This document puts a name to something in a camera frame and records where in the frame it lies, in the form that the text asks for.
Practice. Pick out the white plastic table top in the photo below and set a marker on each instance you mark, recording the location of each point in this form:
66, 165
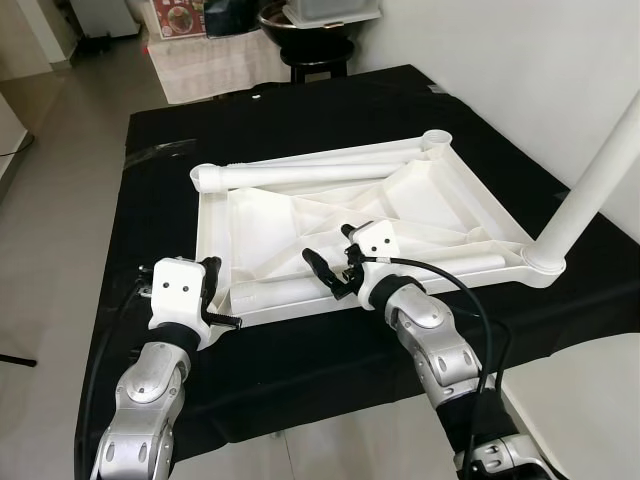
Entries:
280, 230

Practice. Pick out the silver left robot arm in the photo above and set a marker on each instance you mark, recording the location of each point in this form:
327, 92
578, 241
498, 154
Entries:
150, 385

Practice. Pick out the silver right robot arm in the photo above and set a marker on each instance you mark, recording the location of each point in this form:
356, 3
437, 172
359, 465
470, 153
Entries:
425, 320

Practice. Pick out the black table cloth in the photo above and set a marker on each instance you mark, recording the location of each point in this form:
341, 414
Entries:
300, 110

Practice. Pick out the black stool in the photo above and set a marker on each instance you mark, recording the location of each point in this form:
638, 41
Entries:
318, 62

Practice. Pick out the beige floor mat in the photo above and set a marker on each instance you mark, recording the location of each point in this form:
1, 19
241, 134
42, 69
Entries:
210, 70

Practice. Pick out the black folding chair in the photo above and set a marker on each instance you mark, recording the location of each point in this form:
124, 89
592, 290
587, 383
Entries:
15, 358

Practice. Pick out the dark bag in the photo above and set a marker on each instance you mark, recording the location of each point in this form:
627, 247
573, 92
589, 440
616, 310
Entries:
232, 15

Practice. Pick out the white cabinet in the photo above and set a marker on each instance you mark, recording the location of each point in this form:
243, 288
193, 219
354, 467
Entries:
100, 15

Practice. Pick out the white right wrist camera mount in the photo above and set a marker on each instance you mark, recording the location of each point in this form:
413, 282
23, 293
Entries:
377, 240

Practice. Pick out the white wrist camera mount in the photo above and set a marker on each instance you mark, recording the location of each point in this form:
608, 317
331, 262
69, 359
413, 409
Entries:
175, 290
377, 240

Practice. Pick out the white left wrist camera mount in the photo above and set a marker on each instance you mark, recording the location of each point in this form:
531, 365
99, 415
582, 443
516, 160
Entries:
175, 290

